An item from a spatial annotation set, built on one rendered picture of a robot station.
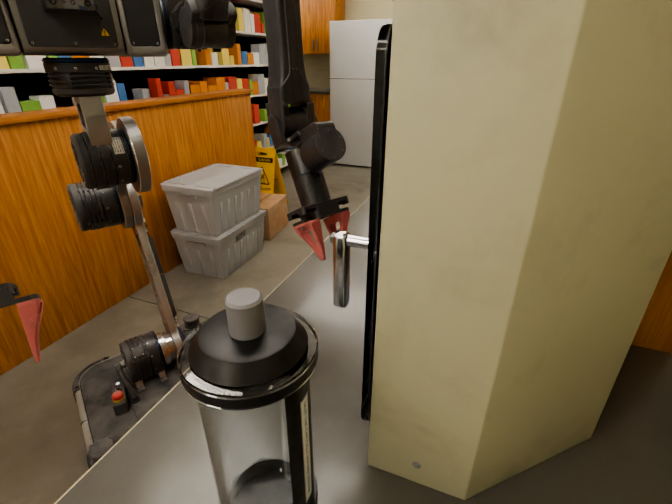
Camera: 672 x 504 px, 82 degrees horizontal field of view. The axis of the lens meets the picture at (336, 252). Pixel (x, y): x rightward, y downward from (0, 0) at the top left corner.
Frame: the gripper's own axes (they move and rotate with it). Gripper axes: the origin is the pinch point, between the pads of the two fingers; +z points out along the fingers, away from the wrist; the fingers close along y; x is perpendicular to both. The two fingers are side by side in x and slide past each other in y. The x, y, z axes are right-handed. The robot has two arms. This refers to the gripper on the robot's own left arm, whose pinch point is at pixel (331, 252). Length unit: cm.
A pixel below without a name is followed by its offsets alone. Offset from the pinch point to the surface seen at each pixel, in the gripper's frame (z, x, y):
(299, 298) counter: 7.1, 9.3, -4.7
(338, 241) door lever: -2.1, -27.7, -16.3
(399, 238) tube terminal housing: -1.0, -36.8, -16.5
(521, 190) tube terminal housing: -1.9, -45.4, -12.3
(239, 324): 1.2, -32.6, -30.0
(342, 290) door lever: 3.1, -25.2, -16.1
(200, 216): -40, 191, 34
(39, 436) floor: 39, 144, -69
